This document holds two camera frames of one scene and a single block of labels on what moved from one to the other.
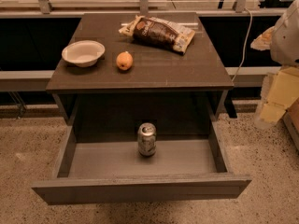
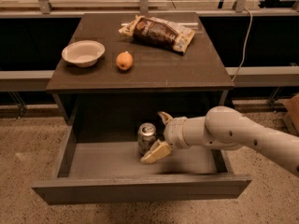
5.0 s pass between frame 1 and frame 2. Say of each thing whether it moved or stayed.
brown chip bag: stayed
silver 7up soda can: stayed
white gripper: moved
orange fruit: stayed
